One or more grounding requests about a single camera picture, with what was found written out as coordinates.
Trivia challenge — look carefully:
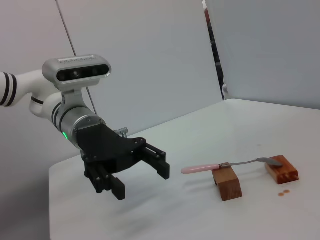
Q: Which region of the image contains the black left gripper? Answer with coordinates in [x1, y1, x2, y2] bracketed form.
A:
[76, 123, 171, 201]

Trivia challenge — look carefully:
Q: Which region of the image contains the pink handled metal spoon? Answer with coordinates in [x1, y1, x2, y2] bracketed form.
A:
[181, 157, 284, 175]

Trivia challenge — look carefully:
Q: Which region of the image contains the light brown arched wooden block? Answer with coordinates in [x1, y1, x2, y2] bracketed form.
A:
[211, 162, 244, 202]

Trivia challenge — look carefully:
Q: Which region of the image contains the reddish brown wooden block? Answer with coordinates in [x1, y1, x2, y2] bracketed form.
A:
[264, 154, 300, 185]

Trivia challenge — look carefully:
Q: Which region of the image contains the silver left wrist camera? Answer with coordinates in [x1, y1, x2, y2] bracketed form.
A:
[41, 54, 113, 90]

